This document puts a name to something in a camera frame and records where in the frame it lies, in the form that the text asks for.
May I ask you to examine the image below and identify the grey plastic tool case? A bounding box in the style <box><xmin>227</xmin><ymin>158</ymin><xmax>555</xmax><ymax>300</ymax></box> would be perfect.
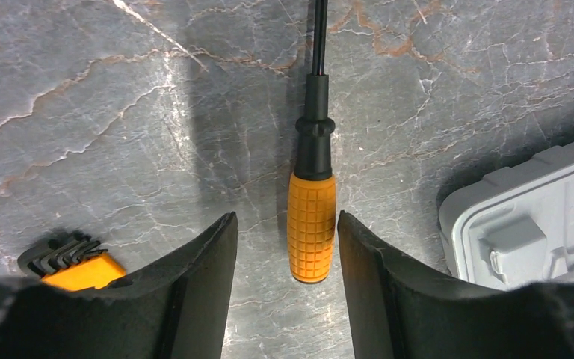
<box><xmin>439</xmin><ymin>142</ymin><xmax>574</xmax><ymax>291</ymax></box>

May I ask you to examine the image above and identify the orange hex key set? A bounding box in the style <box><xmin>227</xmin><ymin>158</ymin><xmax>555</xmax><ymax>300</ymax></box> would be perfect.
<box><xmin>16</xmin><ymin>230</ymin><xmax>126</xmax><ymax>292</ymax></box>

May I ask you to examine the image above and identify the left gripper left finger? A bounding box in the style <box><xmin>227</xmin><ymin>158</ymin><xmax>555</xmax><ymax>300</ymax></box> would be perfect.
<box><xmin>103</xmin><ymin>212</ymin><xmax>239</xmax><ymax>359</ymax></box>

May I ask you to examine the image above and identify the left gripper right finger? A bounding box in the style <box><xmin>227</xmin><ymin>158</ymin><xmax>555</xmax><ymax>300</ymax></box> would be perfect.
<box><xmin>337</xmin><ymin>211</ymin><xmax>515</xmax><ymax>358</ymax></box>

